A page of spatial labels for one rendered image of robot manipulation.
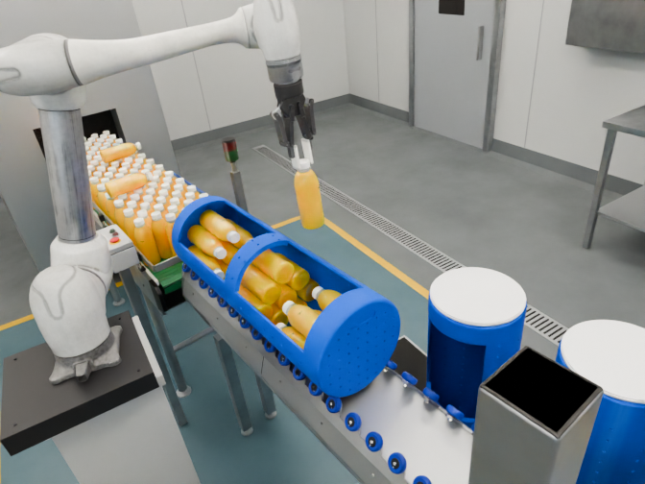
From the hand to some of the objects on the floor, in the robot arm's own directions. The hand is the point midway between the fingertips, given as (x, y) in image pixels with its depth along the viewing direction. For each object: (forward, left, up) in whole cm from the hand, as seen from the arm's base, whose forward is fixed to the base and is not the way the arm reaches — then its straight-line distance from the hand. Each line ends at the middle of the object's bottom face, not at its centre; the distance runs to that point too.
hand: (300, 154), depth 133 cm
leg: (-36, +50, -145) cm, 157 cm away
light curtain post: (-14, -93, -156) cm, 182 cm away
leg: (-22, +54, -144) cm, 156 cm away
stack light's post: (-9, +106, -140) cm, 176 cm away
